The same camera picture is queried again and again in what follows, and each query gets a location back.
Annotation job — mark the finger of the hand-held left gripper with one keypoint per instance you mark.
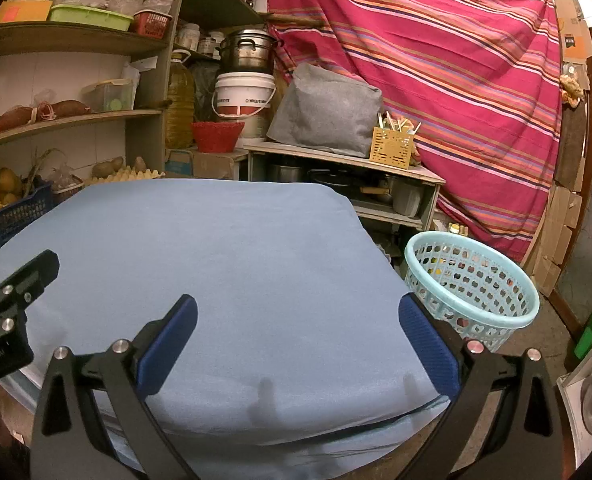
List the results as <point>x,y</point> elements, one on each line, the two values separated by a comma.
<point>33,272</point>

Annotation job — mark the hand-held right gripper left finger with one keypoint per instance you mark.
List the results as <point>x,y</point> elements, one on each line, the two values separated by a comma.
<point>168,345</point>

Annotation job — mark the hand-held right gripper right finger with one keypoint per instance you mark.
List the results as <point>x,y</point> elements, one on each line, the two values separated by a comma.
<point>428,347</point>

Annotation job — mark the light blue plastic basket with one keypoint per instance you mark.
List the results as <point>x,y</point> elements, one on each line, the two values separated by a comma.
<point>475,280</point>

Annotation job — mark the dark blue plastic crate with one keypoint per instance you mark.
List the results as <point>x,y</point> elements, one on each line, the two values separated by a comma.
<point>11,215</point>

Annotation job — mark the blue tablecloth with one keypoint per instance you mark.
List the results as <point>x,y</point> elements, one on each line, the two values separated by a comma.
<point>216,285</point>

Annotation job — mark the pile of yellow fruits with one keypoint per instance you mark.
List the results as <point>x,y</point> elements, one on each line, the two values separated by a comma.
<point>1,182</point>

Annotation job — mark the large brown potato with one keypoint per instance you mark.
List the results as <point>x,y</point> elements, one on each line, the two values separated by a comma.
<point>108,166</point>

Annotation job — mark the yellow egg tray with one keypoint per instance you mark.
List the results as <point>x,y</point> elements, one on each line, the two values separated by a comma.
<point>126,175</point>

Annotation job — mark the white lidded container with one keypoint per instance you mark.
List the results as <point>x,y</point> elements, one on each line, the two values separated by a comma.
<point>406,197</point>

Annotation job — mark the long brown sweet potato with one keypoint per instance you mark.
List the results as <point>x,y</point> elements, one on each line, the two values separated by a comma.
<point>6,120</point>

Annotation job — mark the short brown sweet potato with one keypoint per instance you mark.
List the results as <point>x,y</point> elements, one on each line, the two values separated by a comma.
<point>66,107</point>

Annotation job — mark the stack of cardboard pieces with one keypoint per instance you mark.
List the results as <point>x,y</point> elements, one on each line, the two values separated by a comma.
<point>560,220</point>

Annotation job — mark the brown cardboard box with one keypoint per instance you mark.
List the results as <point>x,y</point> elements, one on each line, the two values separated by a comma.
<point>201,162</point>

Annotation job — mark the black frying pan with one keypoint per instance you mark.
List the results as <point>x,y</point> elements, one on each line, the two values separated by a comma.
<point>336,178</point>

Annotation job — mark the clear plastic container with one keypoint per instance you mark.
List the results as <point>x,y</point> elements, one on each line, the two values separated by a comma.
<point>110,95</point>

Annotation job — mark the yellow utensil holder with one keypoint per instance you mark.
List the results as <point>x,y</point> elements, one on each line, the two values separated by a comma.
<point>393,149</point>

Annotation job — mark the grey side table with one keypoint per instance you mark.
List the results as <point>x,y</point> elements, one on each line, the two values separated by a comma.
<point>346,157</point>

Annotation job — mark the dark metal pot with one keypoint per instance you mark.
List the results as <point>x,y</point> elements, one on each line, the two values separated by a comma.
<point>286,171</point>

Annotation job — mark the red plastic basket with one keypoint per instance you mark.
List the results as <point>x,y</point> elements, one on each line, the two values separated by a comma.
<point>217,136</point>

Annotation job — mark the bunch of utensils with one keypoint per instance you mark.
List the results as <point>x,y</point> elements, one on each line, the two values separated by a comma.
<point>398,124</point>

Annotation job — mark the yellow oil bottle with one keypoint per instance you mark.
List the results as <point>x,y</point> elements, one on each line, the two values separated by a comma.
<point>180,100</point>

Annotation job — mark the white round container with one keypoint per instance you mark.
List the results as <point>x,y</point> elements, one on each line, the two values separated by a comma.
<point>253,128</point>

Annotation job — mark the wooden shelf unit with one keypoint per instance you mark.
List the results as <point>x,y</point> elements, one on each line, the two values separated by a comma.
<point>76,42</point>

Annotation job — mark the grey fabric bag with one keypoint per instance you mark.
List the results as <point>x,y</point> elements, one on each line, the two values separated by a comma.
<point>326,110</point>

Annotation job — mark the white plastic bucket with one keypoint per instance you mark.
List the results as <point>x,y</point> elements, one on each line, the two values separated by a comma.
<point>243,95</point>

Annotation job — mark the green plastic tray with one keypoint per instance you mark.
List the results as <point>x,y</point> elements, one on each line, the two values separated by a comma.
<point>91,17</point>

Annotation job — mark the yellow cardboard box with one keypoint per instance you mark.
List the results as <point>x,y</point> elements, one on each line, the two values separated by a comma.
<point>21,11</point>

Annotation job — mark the red striped cloth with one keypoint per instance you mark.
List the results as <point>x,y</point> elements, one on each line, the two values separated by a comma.
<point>425,85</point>

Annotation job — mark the small red mesh basket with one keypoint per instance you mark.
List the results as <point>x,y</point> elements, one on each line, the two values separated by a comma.
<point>151,22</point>

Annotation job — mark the white glass jar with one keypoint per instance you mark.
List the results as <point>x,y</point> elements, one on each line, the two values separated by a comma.
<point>188,35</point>

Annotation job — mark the small metal-lid jar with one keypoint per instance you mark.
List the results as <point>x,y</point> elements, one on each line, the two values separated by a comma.
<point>210,44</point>

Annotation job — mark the small brown plush toy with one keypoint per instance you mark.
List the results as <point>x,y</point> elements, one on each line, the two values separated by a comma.
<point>573,87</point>

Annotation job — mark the steel cooking pot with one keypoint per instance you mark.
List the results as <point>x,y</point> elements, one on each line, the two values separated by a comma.
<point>248,50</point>

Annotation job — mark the orange printed cardboard box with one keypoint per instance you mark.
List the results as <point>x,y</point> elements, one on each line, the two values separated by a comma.
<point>573,30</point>

